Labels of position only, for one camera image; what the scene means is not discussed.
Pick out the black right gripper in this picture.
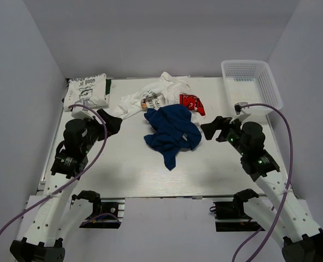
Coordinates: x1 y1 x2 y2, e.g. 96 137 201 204
200 115 248 156

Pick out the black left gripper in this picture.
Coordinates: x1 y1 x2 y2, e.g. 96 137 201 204
82 109 122 153

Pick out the white t-shirt red print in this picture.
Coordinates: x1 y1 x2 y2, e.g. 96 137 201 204
179 94 206 117

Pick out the navy blue t-shirt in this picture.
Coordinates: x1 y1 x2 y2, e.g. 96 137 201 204
144 104 202 171

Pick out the white t-shirt with text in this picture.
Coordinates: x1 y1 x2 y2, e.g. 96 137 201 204
112 72 191 120

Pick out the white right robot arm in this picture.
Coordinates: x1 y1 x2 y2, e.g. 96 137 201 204
201 116 323 261

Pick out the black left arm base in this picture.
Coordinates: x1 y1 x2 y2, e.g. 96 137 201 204
80 199 125 229

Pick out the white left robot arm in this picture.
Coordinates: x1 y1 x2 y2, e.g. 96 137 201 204
10 108 122 261

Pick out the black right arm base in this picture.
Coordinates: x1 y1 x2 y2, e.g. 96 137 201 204
209 201 260 233

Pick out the folded white printed t-shirt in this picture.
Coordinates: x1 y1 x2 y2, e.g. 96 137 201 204
63 73 112 111

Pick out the white plastic basket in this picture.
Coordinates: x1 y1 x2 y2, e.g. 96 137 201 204
221 60 283 110

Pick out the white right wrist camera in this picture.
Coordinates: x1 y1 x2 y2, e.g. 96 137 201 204
230 102 252 123

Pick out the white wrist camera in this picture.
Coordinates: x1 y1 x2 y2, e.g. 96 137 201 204
71 106 94 120
230 102 252 123

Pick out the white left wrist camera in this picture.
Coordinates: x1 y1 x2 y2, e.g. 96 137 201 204
71 106 94 120

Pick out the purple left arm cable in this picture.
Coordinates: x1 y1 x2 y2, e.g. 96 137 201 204
0 104 107 262

